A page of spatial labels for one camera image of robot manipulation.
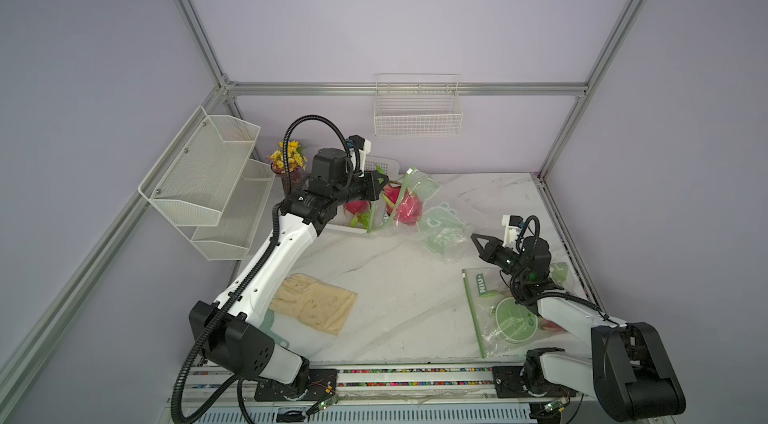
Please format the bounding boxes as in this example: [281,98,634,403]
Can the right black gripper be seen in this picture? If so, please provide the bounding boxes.
[472,233,528,281]

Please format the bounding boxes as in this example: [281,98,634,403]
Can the pink dragon fruit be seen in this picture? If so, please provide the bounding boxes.
[382,184,423,226]
[344,201,372,229]

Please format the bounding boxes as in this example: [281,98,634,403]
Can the clear zip-top bag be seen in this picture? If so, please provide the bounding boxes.
[368,168,483,262]
[461,266,586,360]

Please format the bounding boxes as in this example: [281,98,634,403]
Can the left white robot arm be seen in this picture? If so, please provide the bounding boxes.
[170,135,389,423]

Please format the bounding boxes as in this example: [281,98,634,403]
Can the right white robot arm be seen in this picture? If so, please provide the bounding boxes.
[471,215,687,422]

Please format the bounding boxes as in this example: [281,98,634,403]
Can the pink dragon fruit in bag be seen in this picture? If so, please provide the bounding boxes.
[382,184,423,226]

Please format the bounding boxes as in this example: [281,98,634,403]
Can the dragon fruit in near bag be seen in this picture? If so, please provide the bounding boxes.
[538,318,567,334]

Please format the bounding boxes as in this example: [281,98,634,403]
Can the white plastic basket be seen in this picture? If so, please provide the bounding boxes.
[326,156,400,235]

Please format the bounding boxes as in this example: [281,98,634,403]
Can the yellow flowers in vase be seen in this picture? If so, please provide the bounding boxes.
[269,140,308,184]

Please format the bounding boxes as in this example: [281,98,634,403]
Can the beige work glove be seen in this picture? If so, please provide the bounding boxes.
[269,274,358,336]

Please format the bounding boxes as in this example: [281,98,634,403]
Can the white mesh two-tier shelf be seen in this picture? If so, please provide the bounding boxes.
[138,107,274,261]

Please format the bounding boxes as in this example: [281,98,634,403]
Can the green hand brush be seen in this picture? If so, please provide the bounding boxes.
[259,309,290,348]

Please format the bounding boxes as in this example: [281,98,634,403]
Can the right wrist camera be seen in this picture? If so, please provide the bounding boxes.
[502,215,525,252]

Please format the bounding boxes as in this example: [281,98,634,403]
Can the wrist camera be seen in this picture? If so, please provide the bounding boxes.
[347,135,372,176]
[502,215,525,252]

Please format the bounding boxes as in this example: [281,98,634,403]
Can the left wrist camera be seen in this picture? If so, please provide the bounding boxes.
[347,135,372,176]

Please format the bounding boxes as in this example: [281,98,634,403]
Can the white wire wall basket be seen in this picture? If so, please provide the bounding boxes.
[374,73,463,138]

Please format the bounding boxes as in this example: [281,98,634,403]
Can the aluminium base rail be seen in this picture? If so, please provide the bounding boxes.
[181,363,611,423]

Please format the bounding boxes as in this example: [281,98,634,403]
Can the aluminium frame struts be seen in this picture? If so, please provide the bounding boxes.
[1,0,647,408]

